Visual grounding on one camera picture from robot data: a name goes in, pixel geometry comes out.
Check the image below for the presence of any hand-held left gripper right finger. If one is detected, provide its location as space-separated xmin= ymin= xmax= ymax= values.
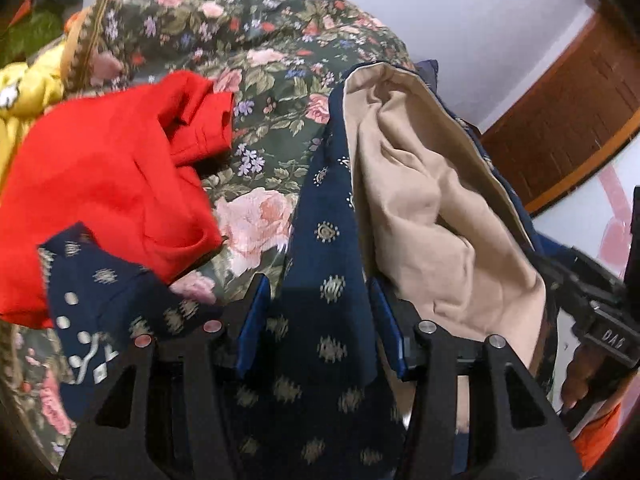
xmin=369 ymin=279 xmax=584 ymax=480

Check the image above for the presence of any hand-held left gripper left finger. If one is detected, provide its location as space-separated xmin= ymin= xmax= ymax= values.
xmin=58 ymin=274 xmax=272 ymax=480

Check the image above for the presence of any navy patterned hooded garment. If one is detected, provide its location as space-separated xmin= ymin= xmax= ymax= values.
xmin=37 ymin=60 xmax=562 ymax=480

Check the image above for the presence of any person's right hand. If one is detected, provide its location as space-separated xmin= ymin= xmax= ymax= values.
xmin=561 ymin=346 xmax=603 ymax=412

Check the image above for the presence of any red garment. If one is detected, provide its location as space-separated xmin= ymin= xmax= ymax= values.
xmin=0 ymin=70 xmax=236 ymax=330

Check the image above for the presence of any floral bedspread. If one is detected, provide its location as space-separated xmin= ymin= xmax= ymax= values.
xmin=0 ymin=0 xmax=416 ymax=468

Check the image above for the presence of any yellow cartoon garment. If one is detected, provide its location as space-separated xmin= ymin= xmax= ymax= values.
xmin=0 ymin=42 xmax=68 ymax=181

